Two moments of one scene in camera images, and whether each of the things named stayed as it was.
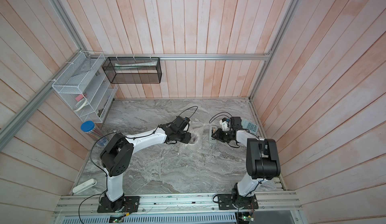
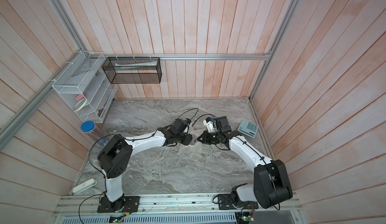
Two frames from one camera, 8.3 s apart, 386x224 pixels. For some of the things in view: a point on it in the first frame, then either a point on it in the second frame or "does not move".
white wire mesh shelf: x=86 y=75 does not move
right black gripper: x=218 y=136 -> x=206 y=140
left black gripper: x=187 y=138 does not move
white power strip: x=85 y=186 does not move
